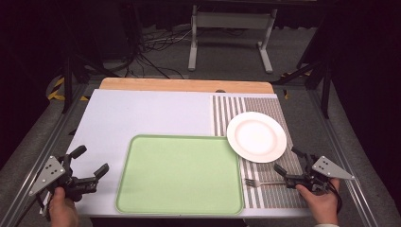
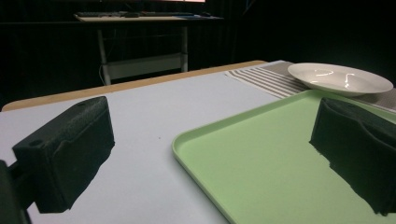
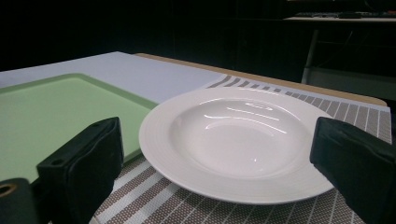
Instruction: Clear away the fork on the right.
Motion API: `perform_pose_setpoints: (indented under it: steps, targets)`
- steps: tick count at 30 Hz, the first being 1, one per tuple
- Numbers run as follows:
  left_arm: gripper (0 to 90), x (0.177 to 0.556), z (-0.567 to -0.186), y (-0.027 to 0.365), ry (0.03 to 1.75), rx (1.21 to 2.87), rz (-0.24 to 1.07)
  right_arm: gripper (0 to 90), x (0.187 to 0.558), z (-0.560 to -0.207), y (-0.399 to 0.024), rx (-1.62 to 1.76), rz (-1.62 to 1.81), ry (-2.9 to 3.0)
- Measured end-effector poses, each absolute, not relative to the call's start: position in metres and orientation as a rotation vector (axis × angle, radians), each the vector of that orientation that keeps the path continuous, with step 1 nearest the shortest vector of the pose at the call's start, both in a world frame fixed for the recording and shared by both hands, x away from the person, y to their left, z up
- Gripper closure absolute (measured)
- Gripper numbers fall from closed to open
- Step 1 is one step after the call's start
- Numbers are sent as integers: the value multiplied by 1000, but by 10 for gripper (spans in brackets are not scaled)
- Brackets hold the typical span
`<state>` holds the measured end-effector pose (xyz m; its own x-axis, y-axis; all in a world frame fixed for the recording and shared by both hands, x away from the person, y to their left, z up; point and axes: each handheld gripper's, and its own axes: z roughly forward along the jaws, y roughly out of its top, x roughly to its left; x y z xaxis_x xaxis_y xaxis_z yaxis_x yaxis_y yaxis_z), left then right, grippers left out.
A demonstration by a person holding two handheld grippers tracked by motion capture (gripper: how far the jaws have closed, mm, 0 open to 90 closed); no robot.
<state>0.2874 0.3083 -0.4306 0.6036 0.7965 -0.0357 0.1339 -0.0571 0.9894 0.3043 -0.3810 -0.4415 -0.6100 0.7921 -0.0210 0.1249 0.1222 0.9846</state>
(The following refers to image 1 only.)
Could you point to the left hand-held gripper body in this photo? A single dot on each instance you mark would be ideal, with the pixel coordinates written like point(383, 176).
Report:
point(47, 175)

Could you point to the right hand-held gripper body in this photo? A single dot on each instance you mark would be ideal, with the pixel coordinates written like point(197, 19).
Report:
point(329, 168)

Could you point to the silver metal fork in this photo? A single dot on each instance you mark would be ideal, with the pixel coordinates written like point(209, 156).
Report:
point(252, 182)

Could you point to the person's right hand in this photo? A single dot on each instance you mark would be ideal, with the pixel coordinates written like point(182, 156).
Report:
point(323, 205)

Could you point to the person's left hand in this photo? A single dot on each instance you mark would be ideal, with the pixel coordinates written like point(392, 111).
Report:
point(63, 211)

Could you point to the striped grey placemat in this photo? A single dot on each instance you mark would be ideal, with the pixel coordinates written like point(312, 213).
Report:
point(277, 195)

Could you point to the white round plate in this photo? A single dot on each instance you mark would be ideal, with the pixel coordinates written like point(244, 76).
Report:
point(256, 137)

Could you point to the yellow black hazard tape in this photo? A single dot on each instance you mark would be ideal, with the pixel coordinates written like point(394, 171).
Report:
point(56, 90)

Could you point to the black metal stand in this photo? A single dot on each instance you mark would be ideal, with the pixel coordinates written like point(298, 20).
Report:
point(67, 85)
point(326, 91)

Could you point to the white table cover sheet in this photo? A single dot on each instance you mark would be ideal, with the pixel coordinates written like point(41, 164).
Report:
point(142, 113)

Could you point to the light green tray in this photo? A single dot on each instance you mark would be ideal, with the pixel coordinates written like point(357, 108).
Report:
point(179, 175)

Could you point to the aluminium floor rail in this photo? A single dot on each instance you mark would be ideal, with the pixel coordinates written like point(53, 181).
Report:
point(343, 164)
point(38, 157)

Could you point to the white metal stand frame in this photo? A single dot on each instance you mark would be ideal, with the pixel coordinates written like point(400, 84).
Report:
point(231, 20)

